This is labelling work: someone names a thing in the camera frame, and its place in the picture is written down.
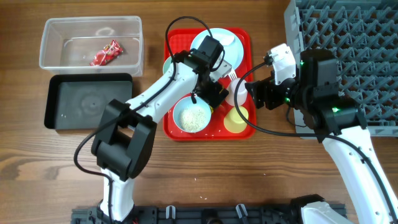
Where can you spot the clear plastic bin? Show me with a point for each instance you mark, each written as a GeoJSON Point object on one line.
{"type": "Point", "coordinates": [70, 44]}

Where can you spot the light blue plate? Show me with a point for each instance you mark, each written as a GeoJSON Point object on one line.
{"type": "Point", "coordinates": [234, 52]}

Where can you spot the yellow snack wrapper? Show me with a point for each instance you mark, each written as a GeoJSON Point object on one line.
{"type": "Point", "coordinates": [218, 99]}

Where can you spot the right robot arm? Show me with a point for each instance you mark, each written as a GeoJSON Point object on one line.
{"type": "Point", "coordinates": [311, 87]}

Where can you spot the red snack wrapper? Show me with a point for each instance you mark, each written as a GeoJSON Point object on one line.
{"type": "Point", "coordinates": [109, 52]}

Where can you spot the mint green bowl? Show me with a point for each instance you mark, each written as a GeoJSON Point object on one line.
{"type": "Point", "coordinates": [166, 65]}

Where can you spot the white plastic cup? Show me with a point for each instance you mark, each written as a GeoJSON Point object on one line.
{"type": "Point", "coordinates": [241, 92]}

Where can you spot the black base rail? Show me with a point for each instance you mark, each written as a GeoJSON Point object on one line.
{"type": "Point", "coordinates": [278, 213]}

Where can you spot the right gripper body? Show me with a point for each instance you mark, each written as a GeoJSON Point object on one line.
{"type": "Point", "coordinates": [288, 93]}

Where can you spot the white plastic spoon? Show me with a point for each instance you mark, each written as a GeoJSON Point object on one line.
{"type": "Point", "coordinates": [225, 40]}

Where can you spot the grey dishwasher rack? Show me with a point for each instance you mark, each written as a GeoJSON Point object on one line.
{"type": "Point", "coordinates": [362, 35]}

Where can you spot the red serving tray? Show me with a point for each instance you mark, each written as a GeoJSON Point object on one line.
{"type": "Point", "coordinates": [181, 39]}

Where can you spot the black plastic tray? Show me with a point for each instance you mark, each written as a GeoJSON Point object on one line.
{"type": "Point", "coordinates": [78, 101]}

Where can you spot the yellow plastic cup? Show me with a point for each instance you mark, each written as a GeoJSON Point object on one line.
{"type": "Point", "coordinates": [233, 122]}

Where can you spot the white plastic fork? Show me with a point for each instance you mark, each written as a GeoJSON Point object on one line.
{"type": "Point", "coordinates": [232, 75]}

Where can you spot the white rice pile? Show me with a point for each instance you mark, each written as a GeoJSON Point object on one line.
{"type": "Point", "coordinates": [193, 119]}

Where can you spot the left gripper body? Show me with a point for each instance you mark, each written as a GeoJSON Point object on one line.
{"type": "Point", "coordinates": [210, 93]}

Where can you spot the blue bowl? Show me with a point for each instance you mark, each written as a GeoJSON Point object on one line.
{"type": "Point", "coordinates": [187, 102]}

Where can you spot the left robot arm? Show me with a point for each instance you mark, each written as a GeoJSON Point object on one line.
{"type": "Point", "coordinates": [125, 137]}

